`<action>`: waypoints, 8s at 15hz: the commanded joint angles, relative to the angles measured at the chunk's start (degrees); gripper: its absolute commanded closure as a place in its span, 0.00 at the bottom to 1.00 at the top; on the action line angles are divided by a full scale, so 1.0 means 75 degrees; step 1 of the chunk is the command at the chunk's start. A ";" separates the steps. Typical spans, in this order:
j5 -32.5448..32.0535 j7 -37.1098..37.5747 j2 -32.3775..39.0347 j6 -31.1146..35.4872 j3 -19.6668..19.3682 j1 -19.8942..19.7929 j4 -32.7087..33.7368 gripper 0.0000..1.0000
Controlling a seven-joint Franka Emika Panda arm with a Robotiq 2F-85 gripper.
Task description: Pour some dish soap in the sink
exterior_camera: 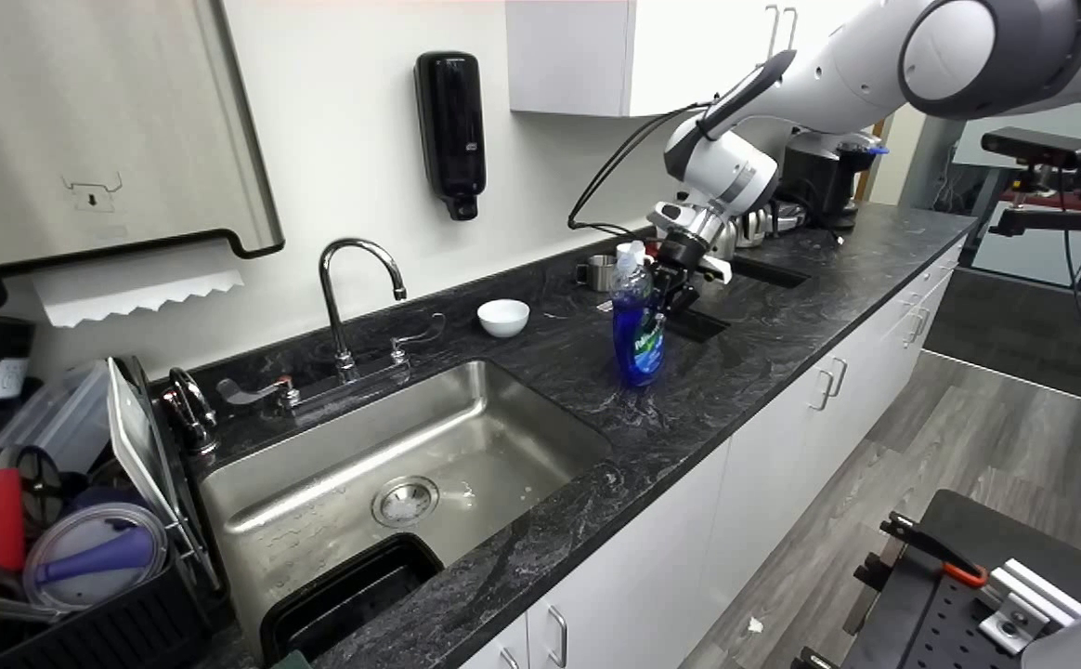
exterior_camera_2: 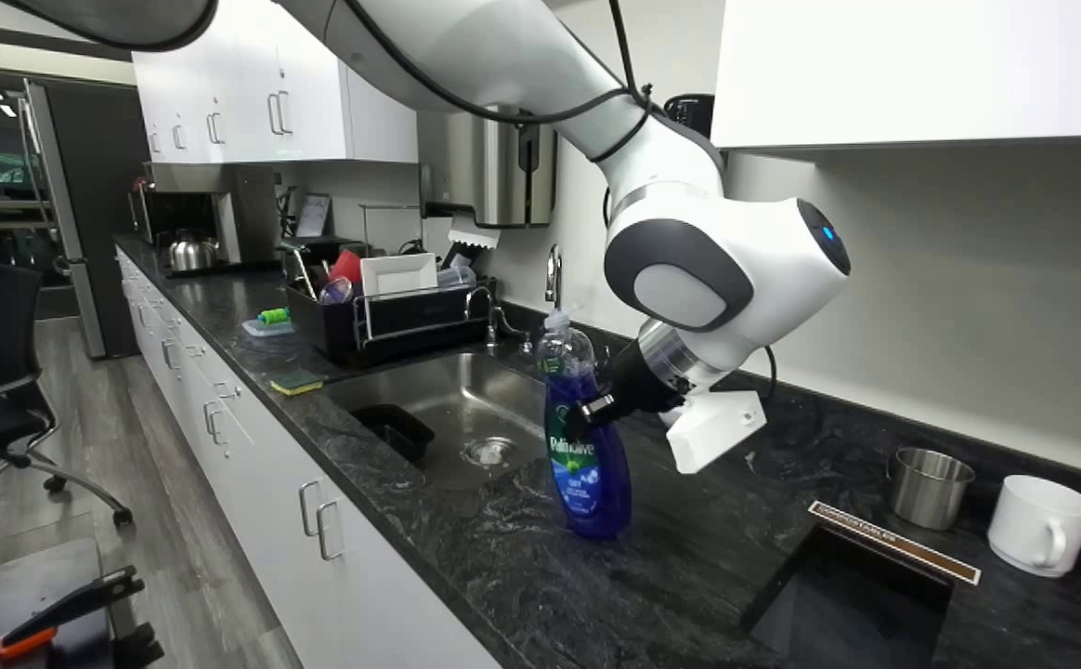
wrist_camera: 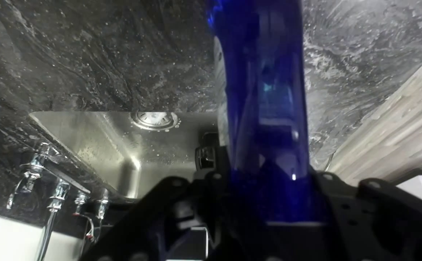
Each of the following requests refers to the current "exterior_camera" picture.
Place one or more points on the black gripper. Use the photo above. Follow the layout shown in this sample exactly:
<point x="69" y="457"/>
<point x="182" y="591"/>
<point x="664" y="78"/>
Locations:
<point x="690" y="250"/>

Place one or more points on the blue dish soap bottle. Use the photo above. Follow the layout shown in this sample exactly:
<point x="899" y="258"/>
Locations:
<point x="635" y="353"/>

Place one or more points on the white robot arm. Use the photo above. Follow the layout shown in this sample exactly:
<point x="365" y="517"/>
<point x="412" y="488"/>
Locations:
<point x="997" y="58"/>

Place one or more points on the stainless steel sink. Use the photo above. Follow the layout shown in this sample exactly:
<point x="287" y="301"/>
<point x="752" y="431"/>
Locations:
<point x="412" y="457"/>

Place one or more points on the black dish rack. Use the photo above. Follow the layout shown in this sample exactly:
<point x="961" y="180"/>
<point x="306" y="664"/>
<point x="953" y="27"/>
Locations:
<point x="95" y="631"/>

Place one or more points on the stainless steel cup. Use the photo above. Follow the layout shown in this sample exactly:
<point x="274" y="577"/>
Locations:
<point x="601" y="273"/>

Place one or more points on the small white bowl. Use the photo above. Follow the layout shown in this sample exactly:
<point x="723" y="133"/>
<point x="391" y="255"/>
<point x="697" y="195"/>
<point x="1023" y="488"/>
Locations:
<point x="504" y="317"/>

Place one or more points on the black coffee machine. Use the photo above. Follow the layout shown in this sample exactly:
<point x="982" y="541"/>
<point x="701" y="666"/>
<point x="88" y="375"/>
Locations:
<point x="823" y="187"/>

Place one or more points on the white base cabinets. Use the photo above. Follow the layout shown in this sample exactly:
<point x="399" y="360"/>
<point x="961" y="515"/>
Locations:
<point x="710" y="534"/>

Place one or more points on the chrome gooseneck faucet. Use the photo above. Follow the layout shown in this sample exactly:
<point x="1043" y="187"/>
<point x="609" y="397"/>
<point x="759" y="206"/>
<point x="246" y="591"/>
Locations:
<point x="328" y="281"/>

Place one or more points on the black table with equipment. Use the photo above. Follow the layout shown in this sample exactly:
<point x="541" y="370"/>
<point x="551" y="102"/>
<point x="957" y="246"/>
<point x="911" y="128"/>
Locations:
<point x="1043" y="148"/>

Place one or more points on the black equipment cart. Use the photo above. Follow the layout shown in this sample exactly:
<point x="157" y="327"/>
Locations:
<point x="934" y="617"/>

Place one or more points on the silver metal bars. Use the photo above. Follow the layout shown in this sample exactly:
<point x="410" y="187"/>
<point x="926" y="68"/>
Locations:
<point x="1034" y="608"/>

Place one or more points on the small curved chrome tap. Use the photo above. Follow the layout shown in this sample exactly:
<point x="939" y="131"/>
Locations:
<point x="191" y="410"/>

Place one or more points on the white paper towel sheet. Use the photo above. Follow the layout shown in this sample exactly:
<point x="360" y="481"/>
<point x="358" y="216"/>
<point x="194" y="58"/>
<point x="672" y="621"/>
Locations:
<point x="131" y="299"/>

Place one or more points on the white plastic board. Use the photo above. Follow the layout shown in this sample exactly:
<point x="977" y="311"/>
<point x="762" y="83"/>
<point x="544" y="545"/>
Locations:
<point x="136" y="446"/>

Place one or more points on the stainless paper towel dispenser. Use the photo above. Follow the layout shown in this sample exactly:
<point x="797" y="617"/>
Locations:
<point x="95" y="122"/>

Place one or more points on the clear plastic container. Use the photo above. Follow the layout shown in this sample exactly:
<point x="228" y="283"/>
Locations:
<point x="57" y="422"/>

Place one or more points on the clear round lid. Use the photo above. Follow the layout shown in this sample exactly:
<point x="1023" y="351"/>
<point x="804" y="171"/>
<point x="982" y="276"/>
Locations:
<point x="95" y="558"/>

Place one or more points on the black wall soap dispenser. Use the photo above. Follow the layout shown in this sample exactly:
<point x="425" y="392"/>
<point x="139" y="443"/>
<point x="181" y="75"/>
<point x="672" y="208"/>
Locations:
<point x="452" y="122"/>

